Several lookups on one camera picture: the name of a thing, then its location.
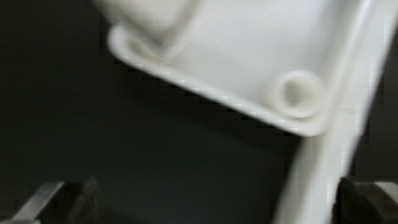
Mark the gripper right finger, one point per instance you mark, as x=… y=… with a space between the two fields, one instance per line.
x=367 y=202

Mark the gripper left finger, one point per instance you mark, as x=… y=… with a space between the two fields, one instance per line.
x=63 y=204

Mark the white desk top tray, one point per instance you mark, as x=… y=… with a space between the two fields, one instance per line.
x=252 y=57

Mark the white desk leg front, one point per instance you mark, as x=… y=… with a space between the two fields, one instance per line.
x=158 y=17

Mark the white front fence bar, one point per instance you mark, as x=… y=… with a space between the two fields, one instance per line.
x=328 y=149

